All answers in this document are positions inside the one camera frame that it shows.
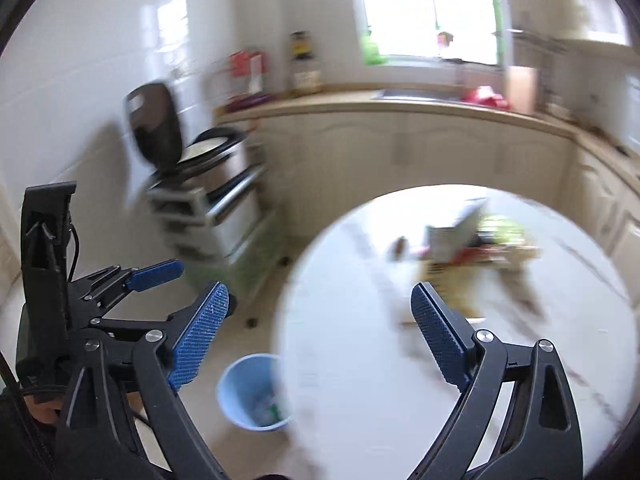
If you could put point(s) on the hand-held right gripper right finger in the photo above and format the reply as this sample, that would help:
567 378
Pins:
440 330

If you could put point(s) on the person's left hand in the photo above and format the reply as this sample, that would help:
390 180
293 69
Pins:
45 410

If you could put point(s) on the green white snack packet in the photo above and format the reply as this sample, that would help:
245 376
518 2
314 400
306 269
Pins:
502 230

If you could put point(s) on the white green carton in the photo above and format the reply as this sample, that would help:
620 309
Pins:
452 237

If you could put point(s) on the wooden cutting board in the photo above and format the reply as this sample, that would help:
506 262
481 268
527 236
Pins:
522 90

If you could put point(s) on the white wheeled rack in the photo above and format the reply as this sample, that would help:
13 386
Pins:
220 210

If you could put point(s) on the large jar yellow label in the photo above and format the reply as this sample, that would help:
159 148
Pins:
306 77

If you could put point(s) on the blue trash bin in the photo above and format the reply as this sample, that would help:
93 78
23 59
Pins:
240 390

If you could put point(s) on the steel sink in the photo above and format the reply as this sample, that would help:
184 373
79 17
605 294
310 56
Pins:
415 95

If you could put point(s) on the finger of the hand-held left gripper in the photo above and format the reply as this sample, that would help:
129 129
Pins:
155 274
135 325

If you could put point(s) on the cream lattice door cabinet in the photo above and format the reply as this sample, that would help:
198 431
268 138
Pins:
580 0

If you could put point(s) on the round marble table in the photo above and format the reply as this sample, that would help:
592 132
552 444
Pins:
360 360

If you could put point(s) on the kitchen window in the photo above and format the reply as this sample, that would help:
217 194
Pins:
425 10

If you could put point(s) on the green dish soap bottle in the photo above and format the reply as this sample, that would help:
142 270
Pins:
372 50

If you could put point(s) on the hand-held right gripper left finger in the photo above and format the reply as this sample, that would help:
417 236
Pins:
200 330

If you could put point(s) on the red utensil holder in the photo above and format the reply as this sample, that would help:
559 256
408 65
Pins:
245 67

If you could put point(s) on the small brown scrap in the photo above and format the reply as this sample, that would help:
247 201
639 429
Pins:
400 246

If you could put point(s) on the beige kitchen countertop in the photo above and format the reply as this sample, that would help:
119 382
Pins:
340 102

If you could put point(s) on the black rice cooker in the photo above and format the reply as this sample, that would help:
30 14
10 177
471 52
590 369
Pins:
155 125

